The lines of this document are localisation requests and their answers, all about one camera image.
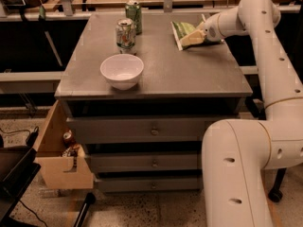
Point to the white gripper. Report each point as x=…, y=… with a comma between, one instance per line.
x=210, y=29

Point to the green jalapeno chip bag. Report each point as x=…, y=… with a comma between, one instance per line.
x=181, y=29

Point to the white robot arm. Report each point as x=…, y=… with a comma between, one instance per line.
x=235, y=152

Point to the white bowl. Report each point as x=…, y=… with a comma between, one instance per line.
x=122, y=71

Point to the green soda can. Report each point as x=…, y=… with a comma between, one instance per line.
x=133, y=11

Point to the white soda can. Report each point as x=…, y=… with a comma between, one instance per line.
x=125, y=36

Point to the top grey drawer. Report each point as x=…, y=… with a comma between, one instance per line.
x=140, y=129

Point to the grey drawer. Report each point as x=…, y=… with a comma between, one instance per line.
x=140, y=129
x=115, y=185
x=144, y=161

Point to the bottom grey drawer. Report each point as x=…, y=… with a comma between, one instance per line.
x=115, y=185

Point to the middle grey drawer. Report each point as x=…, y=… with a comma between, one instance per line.
x=144, y=161

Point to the red can in box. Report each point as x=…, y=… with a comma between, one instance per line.
x=68, y=138

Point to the wooden side box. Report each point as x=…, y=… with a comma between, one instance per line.
x=62, y=167

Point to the black power adapter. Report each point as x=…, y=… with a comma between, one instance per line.
x=32, y=137

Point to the black stand at left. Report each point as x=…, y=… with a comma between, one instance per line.
x=17, y=170

